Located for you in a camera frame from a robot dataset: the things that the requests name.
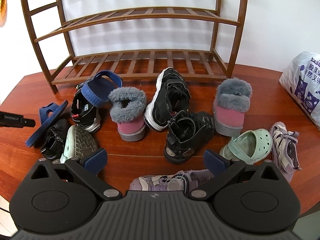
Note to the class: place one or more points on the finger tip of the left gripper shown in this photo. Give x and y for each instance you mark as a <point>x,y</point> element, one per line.
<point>15,120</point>

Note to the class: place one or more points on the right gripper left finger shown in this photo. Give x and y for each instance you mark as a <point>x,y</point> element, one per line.
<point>84,171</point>

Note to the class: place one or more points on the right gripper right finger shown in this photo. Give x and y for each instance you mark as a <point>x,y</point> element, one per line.
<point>225,172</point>

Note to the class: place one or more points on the blue slipper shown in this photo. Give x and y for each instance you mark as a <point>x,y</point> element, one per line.
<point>48,115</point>
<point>97,89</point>

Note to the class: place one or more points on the black leather boot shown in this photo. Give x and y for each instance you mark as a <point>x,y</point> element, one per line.
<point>55,141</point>
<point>188,132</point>

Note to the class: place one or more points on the pink boot grey fur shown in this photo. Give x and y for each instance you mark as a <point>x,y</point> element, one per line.
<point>128,106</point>
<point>232,101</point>

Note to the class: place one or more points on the black sport sandal silver sole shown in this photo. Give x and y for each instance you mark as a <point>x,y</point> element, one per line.
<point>83,113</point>

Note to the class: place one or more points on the black white sneaker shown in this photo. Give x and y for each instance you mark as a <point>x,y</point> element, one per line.
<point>172,96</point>

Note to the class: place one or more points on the white purple plastic bag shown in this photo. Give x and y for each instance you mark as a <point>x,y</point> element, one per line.
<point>301,80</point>

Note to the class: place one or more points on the red gold fringed banner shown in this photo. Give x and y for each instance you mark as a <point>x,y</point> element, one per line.
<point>3,15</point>

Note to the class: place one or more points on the brown wooden shoe rack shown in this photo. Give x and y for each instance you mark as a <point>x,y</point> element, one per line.
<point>134,40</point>

